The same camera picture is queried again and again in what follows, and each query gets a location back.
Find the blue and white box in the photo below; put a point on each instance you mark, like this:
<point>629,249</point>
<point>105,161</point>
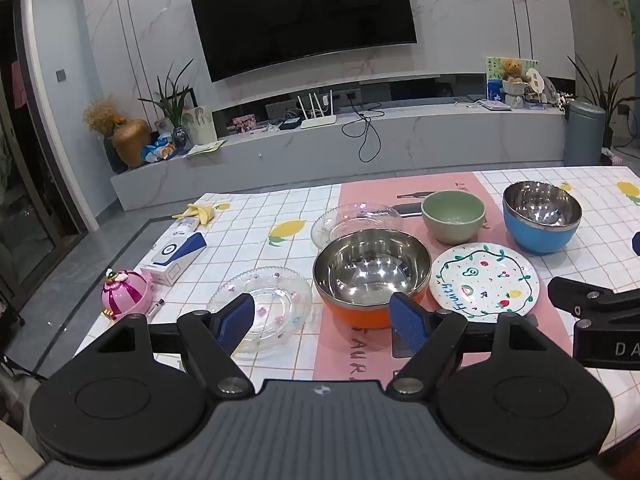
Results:
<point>170,260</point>

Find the black set-top box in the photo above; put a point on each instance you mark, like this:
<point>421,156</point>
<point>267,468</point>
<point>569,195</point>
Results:
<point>290,124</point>

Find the white round fan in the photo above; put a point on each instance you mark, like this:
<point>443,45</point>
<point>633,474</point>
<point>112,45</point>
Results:
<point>536,82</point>

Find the decorative plate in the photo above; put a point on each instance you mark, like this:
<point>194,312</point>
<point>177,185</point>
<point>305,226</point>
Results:
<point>551,91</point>

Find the flat book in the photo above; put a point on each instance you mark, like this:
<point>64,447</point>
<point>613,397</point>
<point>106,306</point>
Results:
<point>492,104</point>

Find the blue steel-lined bowl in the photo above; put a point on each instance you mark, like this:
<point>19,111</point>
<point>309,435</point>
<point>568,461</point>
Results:
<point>535,234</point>

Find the pink toy case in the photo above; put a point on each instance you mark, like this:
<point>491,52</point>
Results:
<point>125,295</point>

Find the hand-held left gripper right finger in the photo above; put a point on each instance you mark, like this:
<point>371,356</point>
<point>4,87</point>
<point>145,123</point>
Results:
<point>407,325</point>

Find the green bowl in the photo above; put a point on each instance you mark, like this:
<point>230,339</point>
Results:
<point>450,216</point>

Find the grey wrapped pot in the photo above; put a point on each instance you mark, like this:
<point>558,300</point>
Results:
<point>514,94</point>

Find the green picture board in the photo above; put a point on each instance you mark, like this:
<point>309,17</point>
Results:
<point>495,67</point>

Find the white tube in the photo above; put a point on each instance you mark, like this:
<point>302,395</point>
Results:
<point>186,226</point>

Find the potted spiky plant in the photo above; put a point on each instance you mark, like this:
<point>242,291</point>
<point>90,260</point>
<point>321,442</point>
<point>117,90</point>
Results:
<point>607,95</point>

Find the banana peel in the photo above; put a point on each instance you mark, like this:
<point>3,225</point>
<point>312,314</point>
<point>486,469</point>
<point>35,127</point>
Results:
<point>200,214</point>

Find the dried flower bunch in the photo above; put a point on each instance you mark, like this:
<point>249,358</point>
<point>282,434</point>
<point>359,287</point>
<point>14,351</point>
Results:
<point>102,112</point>

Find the blue glass vase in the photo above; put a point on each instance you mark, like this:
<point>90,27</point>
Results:
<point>181,137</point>

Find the snack packets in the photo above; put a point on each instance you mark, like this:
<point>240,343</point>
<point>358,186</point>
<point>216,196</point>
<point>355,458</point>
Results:
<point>160,150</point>

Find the white router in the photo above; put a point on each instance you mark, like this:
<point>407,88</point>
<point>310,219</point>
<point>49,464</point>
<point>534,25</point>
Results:
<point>320,121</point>

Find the grey trash can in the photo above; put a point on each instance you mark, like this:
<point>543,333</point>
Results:
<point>585,135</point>

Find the dark glass door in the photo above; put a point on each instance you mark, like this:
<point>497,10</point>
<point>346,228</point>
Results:
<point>25,185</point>

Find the small blue box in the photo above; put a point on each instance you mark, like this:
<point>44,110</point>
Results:
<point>494,91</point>

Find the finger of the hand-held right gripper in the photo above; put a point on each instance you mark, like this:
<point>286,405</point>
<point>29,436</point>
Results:
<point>636,243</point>
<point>580,296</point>

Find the teddy bear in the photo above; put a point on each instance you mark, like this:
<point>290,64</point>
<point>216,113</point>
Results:
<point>512,69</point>

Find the paper envelope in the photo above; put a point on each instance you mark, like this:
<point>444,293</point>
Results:
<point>205,149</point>

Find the dark vase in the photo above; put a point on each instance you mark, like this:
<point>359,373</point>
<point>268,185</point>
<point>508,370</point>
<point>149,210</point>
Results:
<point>112,157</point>

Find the orange steel-lined bowl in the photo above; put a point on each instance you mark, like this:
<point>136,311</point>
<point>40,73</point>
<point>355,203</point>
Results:
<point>370,265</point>

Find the pink photo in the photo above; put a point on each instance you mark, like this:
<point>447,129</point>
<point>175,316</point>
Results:
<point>244,123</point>

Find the gold vase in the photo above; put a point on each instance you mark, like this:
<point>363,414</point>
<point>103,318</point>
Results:
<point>131,142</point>

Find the checked lemon print tablecloth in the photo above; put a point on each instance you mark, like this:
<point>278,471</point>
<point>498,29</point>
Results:
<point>240,240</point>

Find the deep glass plate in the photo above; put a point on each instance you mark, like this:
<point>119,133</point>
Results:
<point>350,220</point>

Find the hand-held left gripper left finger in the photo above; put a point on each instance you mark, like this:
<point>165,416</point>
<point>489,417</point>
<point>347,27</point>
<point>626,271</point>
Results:
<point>235,321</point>

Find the marble television bench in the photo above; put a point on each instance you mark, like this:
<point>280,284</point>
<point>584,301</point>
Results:
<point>300,160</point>

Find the black television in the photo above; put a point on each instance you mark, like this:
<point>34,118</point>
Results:
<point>300,10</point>

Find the pen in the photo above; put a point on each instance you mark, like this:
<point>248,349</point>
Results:
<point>155,307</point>

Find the white printed card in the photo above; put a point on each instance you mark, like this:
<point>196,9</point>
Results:
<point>200,125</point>

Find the white painted plate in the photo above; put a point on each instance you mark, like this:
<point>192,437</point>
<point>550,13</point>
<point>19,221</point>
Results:
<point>492,280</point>

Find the long-leaf green plant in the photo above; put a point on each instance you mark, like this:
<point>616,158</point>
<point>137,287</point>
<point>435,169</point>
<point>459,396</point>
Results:
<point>172,100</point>

